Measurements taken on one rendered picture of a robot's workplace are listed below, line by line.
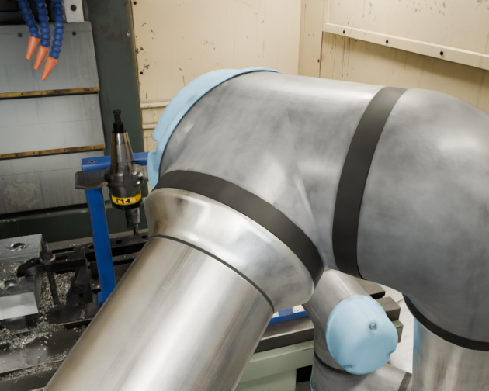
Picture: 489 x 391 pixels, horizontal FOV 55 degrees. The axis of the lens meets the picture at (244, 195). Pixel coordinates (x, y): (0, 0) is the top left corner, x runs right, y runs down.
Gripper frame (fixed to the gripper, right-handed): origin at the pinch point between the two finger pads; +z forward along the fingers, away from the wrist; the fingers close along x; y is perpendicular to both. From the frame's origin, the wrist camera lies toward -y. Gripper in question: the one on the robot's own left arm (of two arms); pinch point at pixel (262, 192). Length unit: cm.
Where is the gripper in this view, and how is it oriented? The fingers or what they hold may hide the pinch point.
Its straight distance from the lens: 79.6
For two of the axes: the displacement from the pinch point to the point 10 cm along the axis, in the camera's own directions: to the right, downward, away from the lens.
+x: 9.5, -1.3, 2.7
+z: -3.0, -4.4, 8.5
